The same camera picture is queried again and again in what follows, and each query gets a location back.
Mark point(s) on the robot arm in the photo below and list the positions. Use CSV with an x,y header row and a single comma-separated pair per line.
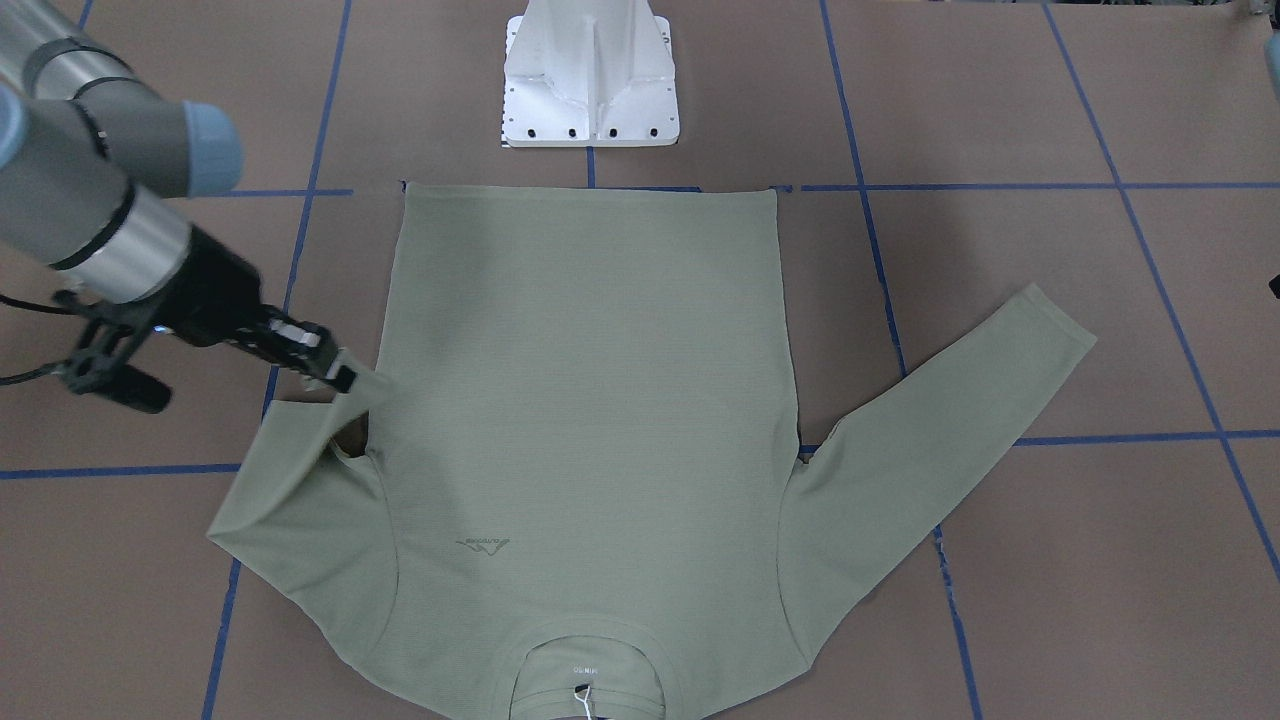
x,y
92,157

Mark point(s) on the olive green long-sleeve shirt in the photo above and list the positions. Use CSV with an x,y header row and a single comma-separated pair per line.
x,y
573,487

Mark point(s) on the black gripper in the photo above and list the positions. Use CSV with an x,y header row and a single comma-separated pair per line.
x,y
218,292

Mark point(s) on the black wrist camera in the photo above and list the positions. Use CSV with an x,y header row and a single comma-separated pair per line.
x,y
100,364

